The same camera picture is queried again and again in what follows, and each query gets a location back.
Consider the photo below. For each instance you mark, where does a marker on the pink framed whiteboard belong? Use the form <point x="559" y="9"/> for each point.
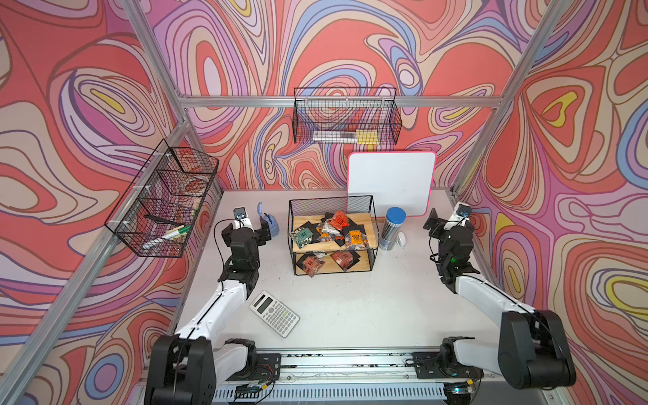
<point x="400" y="179"/>

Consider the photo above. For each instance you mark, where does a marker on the white scientific calculator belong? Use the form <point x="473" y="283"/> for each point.
<point x="274" y="313"/>

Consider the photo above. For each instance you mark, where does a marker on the yellow item in basket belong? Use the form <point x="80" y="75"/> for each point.
<point x="367" y="137"/>

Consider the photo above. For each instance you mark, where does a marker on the blue lidded pencil tube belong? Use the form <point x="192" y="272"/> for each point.
<point x="394" y="219"/>

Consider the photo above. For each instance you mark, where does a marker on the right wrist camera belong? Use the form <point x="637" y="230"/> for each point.
<point x="461" y="212"/>

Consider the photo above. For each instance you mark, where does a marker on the wall wire basket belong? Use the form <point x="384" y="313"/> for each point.
<point x="168" y="192"/>
<point x="332" y="114"/>

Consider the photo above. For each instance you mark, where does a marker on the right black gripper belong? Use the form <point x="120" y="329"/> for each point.
<point x="437" y="225"/>

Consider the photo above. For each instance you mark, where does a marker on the blue faceted holder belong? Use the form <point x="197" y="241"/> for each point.
<point x="270" y="220"/>

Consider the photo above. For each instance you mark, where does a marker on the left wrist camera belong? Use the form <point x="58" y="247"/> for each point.
<point x="241" y="218"/>

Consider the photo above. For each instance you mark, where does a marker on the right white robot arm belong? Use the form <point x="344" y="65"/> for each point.
<point x="532" y="350"/>

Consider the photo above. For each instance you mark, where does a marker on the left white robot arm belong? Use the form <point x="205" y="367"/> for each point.
<point x="184" y="367"/>

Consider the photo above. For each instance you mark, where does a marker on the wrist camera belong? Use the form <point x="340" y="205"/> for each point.
<point x="241" y="218"/>
<point x="461" y="212"/>

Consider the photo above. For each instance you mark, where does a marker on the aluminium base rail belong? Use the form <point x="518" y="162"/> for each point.
<point x="305" y="376"/>

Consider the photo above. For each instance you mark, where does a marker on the black wire two-tier shelf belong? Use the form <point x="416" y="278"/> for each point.
<point x="310" y="212"/>

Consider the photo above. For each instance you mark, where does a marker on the back wall wire basket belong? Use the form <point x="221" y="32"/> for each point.
<point x="332" y="114"/>

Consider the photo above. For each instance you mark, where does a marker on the left wall wire basket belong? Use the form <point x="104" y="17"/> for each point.
<point x="168" y="192"/>

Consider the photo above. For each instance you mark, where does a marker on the green label tea bag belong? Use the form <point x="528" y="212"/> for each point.
<point x="302" y="237"/>

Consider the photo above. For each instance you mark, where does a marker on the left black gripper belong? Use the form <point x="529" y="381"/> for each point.
<point x="256" y="234"/>

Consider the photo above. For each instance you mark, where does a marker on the small orange tea bag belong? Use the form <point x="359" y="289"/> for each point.
<point x="356" y="240"/>

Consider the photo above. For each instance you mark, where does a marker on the green white marker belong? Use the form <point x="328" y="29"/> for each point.
<point x="172" y="235"/>

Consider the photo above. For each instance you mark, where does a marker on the orange label tea bag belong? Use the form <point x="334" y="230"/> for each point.
<point x="327" y="232"/>

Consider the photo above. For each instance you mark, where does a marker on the red tea bag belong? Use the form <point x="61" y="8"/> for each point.
<point x="310" y="264"/>
<point x="339" y="221"/>
<point x="345" y="259"/>

